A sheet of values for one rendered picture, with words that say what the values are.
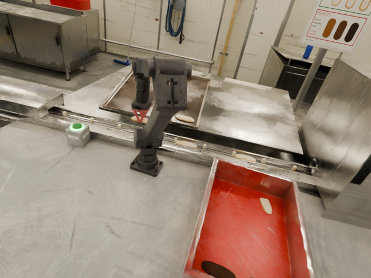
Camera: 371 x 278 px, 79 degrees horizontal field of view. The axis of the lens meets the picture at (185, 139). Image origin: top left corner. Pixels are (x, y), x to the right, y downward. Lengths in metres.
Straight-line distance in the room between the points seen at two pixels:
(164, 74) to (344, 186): 0.71
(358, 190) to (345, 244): 0.20
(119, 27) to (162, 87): 4.56
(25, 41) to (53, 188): 3.32
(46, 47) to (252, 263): 3.64
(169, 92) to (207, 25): 4.10
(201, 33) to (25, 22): 2.74
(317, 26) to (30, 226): 1.72
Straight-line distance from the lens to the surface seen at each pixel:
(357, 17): 1.77
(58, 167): 0.99
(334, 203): 1.00
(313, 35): 1.72
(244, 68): 4.43
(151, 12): 4.81
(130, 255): 0.73
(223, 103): 1.35
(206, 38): 4.64
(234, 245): 0.80
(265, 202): 0.95
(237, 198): 0.92
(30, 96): 1.31
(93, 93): 1.55
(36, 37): 3.93
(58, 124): 1.18
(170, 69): 0.56
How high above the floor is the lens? 1.47
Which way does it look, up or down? 34 degrees down
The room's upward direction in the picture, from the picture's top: 11 degrees clockwise
